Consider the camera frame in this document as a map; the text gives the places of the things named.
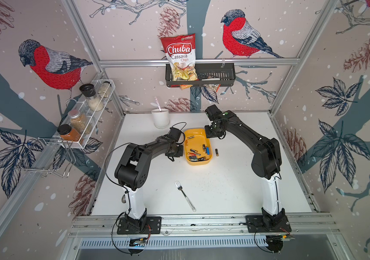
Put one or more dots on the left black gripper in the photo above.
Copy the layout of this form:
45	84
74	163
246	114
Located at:
180	152

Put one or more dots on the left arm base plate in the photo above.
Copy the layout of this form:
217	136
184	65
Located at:
150	226

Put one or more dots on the white ceramic cup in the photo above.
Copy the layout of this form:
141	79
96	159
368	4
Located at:
161	118

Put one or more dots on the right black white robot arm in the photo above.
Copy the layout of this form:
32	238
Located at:
265	164

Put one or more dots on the silver lid spice jar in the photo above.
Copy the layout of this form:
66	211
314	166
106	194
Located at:
80	122

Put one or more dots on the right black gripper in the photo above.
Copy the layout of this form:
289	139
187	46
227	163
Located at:
208	135

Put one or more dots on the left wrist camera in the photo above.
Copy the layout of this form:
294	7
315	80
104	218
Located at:
174	133

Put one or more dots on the clear acrylic spice rack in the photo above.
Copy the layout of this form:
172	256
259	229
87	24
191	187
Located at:
94	117

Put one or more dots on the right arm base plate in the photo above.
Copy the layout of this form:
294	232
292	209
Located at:
267	224

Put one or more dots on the small clear spice jar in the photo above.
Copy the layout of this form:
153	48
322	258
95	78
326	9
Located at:
105	90

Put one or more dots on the yellow plastic storage box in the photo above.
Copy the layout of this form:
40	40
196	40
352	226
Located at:
195	145

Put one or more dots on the silver metal fork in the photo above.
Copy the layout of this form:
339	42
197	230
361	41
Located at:
180	188

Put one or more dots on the black wall basket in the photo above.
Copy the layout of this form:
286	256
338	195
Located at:
207	74

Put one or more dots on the wire rack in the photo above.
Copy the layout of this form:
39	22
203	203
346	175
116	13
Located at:
57	158

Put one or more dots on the red spice jar black lid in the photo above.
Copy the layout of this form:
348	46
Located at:
68	133

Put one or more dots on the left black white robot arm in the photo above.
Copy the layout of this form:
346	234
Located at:
133	169

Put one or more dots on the red cassava chips bag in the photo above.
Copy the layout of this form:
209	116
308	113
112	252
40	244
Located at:
180	51

